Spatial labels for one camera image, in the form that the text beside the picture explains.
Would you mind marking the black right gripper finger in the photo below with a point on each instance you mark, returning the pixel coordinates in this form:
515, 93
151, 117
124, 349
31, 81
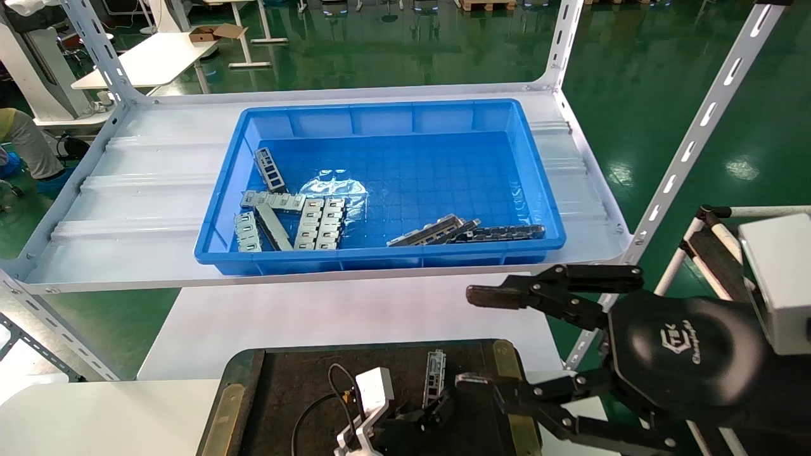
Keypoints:
538, 291

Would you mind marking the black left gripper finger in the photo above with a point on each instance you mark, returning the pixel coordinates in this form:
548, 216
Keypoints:
418, 418
519, 396
442, 406

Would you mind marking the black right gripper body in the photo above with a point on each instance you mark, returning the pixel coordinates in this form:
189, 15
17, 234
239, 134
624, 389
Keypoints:
684, 354

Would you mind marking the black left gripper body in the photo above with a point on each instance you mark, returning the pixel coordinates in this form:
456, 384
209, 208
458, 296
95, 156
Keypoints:
405, 440

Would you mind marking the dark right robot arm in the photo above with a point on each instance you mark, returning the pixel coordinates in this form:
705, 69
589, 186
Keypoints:
785, 405

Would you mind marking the dark metal channel part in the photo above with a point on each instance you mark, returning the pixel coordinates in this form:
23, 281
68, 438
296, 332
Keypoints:
467, 226

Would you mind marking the dark perforated metal strip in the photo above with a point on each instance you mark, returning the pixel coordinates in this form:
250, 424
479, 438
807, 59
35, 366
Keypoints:
507, 232

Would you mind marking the black tray with brass edges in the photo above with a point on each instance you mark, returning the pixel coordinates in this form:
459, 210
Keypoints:
291, 392

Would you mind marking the blue plastic bin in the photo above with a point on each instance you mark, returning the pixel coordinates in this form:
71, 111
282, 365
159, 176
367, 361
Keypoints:
443, 164

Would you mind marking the clear plastic bag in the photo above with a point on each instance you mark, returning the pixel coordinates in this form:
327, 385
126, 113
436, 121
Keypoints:
332, 185

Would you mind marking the wooden pallet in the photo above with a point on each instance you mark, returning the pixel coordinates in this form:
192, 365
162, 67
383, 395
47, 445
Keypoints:
488, 5

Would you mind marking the white metal shelf rack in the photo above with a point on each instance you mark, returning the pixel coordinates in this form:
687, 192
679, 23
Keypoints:
158, 190

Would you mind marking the open cardboard box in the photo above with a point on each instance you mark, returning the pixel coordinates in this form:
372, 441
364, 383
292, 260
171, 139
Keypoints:
212, 33

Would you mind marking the white table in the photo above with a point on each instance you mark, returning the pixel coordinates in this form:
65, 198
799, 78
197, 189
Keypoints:
152, 63

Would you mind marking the person in light trousers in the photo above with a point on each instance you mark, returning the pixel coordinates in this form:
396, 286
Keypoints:
31, 142

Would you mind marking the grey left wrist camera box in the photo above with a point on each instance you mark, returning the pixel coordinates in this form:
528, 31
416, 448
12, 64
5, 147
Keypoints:
374, 387

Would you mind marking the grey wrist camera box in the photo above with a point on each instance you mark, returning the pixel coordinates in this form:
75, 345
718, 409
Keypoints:
782, 278
374, 387

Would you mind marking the white pipe cart frame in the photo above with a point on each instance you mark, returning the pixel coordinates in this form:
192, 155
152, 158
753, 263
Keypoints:
709, 250

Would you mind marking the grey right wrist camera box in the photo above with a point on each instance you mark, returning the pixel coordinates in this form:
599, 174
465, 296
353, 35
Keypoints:
782, 278

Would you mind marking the grey perforated metal bracket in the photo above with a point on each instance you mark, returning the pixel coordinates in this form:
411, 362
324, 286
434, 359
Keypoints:
271, 170

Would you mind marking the white desk leg frame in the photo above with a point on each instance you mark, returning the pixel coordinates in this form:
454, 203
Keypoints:
242, 31

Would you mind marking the white machine pedestal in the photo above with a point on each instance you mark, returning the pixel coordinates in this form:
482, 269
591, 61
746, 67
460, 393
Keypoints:
38, 69

